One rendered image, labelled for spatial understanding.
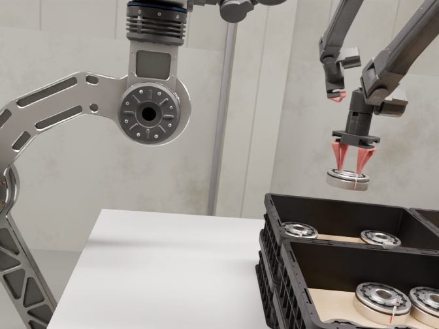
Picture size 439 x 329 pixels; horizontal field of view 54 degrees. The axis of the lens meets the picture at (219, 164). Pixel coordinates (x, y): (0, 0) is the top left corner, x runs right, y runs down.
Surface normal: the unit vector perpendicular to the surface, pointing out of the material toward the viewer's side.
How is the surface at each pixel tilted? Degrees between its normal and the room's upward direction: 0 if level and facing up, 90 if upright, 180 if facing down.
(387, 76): 133
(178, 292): 0
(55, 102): 90
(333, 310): 0
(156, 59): 90
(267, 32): 90
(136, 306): 0
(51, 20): 90
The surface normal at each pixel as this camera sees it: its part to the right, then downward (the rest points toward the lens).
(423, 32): -0.06, 0.84
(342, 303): 0.11, -0.96
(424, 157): 0.10, 0.26
